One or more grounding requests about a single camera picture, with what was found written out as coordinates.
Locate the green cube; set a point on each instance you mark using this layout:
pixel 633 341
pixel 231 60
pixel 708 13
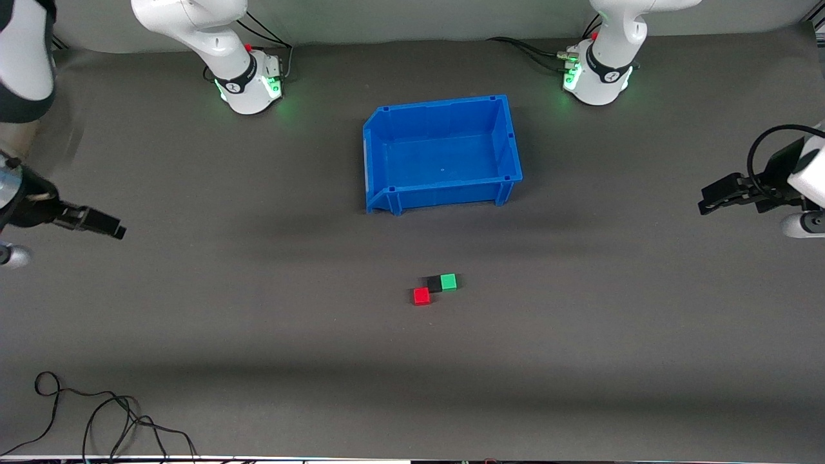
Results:
pixel 449 281

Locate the aluminium frame rail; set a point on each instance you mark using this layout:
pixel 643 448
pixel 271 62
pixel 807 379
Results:
pixel 817 22
pixel 58 43

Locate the red cube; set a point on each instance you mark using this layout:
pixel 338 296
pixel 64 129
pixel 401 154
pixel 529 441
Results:
pixel 421 296

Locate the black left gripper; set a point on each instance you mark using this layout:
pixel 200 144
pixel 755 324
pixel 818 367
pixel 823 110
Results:
pixel 771 187

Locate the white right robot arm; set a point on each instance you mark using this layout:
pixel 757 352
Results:
pixel 219 38

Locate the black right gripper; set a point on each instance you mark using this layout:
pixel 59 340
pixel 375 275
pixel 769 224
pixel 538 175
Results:
pixel 31 211

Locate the dark grey table mat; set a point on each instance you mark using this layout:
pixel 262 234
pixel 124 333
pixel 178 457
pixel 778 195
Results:
pixel 258 322

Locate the grey plastic box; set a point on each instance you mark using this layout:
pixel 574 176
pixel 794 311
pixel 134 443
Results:
pixel 16 138

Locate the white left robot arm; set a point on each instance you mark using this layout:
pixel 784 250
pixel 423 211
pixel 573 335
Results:
pixel 609 71

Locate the blue plastic storage bin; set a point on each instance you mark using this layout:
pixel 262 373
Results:
pixel 451 148

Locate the black cube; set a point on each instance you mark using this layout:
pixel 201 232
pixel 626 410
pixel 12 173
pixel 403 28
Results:
pixel 433 283

